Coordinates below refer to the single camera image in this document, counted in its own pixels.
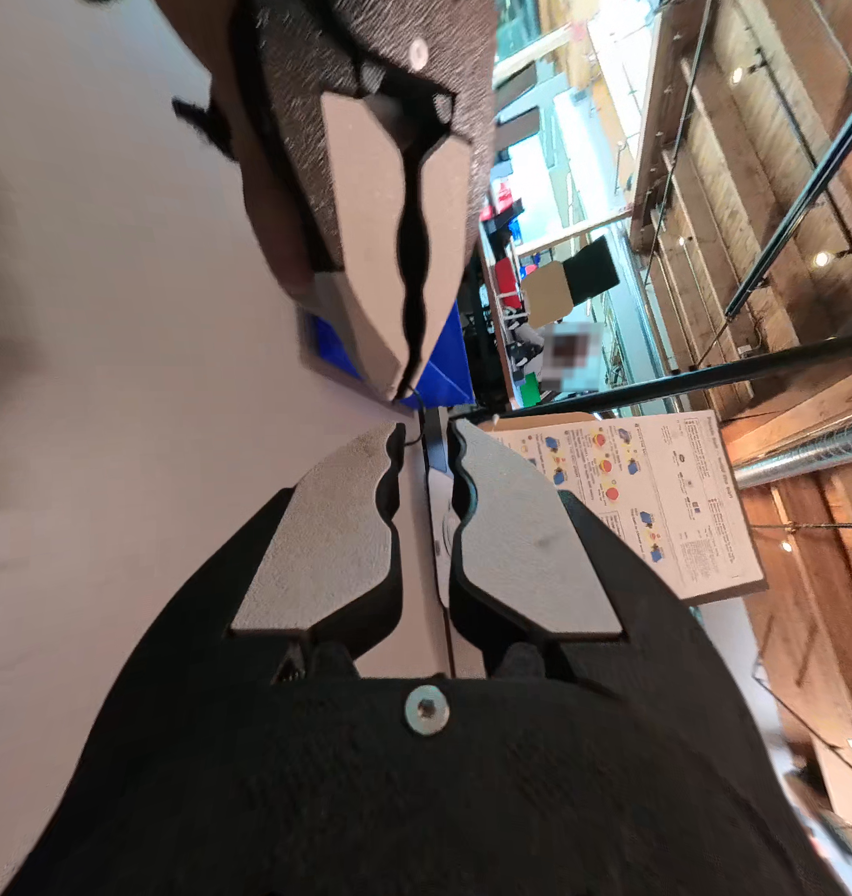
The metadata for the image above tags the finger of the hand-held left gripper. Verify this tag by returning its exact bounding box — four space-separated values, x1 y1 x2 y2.
313 93 409 401
397 133 472 403

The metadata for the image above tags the black metal pole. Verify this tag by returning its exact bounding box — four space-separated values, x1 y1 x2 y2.
461 332 852 424

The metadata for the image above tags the printed instruction board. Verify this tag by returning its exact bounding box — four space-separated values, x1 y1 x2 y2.
478 409 768 604

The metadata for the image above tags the person's left hand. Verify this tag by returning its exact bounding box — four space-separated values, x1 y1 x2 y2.
153 0 323 296

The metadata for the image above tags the silver ventilation duct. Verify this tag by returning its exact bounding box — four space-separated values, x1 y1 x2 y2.
733 412 852 491

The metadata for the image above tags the blue plastic bin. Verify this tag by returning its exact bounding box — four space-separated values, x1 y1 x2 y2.
307 300 477 413

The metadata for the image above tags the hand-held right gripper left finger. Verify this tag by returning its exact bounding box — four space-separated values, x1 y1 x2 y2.
230 422 406 662

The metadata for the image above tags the thin black wire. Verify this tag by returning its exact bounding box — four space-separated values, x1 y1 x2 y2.
397 384 427 448

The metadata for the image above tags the white flat sign base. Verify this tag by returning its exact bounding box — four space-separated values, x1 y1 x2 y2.
426 465 463 610

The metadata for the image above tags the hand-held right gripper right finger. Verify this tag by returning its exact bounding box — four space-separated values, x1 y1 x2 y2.
447 419 624 665

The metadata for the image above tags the black and cardboard panel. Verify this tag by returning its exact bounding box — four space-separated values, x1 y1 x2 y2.
520 235 621 329

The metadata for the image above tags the black ceiling rail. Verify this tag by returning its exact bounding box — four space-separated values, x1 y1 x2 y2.
723 84 852 322

